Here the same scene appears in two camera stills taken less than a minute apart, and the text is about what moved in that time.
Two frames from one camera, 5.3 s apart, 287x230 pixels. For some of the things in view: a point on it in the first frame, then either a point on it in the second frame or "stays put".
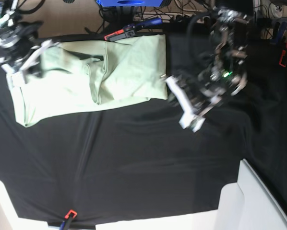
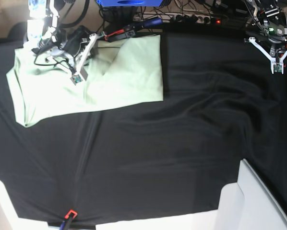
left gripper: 197,93 to 276,51
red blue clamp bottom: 65,224 stays put
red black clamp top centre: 130,30 stays put
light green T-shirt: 72,77 stays put
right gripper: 19,60 to 77,47
